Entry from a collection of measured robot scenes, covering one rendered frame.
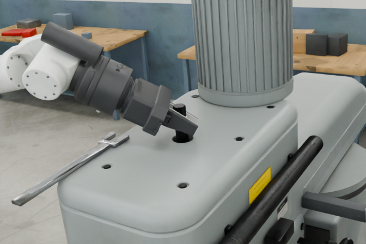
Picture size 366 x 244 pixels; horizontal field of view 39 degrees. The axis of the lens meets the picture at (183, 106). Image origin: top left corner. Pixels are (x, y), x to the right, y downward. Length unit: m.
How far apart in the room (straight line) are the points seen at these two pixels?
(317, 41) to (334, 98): 3.35
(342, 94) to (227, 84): 0.53
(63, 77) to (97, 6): 5.86
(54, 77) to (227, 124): 0.32
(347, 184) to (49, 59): 0.86
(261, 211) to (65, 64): 0.39
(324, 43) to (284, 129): 3.78
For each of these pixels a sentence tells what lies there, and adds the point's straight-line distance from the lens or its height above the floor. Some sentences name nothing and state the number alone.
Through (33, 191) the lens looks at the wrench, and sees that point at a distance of 0.80.
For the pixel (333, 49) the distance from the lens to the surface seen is 4.76.
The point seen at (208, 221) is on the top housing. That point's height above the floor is 1.85.
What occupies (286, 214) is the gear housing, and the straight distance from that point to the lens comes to 1.09.
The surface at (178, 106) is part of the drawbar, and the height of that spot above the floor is 1.95.
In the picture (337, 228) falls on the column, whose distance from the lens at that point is 1.33.
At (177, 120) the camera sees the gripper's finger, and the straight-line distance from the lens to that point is 0.87.
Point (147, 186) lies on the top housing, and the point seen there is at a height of 1.89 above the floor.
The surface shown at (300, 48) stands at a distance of 4.85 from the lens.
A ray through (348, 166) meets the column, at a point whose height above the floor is 1.56.
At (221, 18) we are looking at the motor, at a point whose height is 2.07.
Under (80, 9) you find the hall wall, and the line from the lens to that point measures 6.91.
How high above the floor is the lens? 2.27
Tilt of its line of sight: 22 degrees down
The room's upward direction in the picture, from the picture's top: 5 degrees counter-clockwise
